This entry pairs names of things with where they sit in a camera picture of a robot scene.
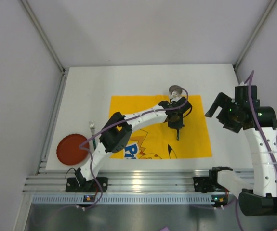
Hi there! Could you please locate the spoon with green handle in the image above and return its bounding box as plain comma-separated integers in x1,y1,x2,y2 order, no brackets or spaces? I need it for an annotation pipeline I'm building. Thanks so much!
176,128,180,141

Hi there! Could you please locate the white paper cup brown sleeve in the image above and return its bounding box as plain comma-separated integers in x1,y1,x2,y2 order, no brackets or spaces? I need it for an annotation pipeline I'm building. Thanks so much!
169,85,183,102

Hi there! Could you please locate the yellow printed cloth mat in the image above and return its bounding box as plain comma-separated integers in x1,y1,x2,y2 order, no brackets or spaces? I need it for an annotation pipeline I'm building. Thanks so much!
111,95,212,160

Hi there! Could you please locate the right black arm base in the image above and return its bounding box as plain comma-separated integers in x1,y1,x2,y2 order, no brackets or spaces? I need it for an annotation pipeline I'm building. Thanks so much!
193,167,232,193

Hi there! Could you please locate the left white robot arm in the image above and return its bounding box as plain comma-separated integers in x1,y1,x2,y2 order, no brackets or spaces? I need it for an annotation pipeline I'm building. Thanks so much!
75,97,192,186

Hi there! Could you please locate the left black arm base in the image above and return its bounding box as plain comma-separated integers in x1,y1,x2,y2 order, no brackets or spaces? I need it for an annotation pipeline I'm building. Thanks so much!
65,168,108,193

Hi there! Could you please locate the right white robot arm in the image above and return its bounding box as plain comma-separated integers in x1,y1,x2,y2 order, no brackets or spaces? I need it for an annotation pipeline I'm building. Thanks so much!
205,85,277,216

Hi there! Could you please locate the red round plate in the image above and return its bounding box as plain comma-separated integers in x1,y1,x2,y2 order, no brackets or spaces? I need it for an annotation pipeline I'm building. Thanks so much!
56,134,89,166

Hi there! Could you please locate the aluminium mounting rail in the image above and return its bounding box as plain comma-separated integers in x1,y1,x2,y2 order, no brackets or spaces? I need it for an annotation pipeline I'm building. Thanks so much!
23,170,209,193

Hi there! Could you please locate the fork with green handle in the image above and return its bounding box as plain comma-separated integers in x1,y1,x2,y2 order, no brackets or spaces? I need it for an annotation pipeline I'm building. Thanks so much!
89,121,96,150

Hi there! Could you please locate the slotted grey cable duct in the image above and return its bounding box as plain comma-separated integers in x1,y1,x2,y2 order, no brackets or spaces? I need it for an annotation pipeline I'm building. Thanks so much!
32,194,228,205

